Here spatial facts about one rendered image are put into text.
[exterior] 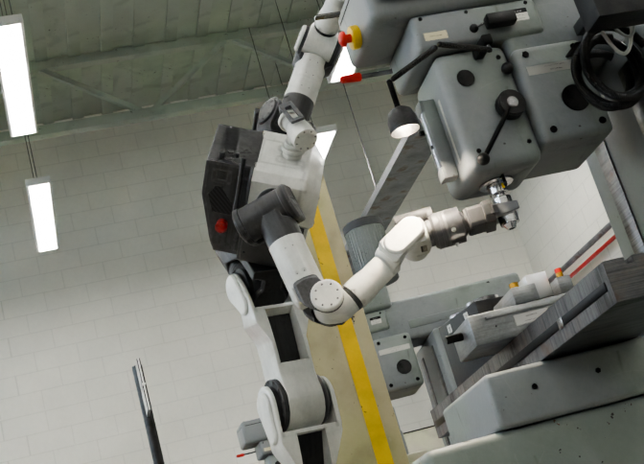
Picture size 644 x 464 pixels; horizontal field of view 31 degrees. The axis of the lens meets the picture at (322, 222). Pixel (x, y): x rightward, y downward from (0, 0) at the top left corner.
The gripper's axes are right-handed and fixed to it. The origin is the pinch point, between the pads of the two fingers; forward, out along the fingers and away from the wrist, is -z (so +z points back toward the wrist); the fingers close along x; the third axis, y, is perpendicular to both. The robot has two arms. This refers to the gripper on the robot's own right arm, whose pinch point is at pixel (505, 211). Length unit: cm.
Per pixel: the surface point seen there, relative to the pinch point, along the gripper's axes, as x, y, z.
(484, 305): 26.6, 14.8, 9.7
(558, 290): -6.4, 23.3, -4.8
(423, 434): 840, -59, 42
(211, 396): 870, -158, 237
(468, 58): -9.7, -36.5, -2.0
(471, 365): 35.5, 27.3, 17.2
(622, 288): -57, 37, -9
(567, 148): -0.2, -10.8, -18.9
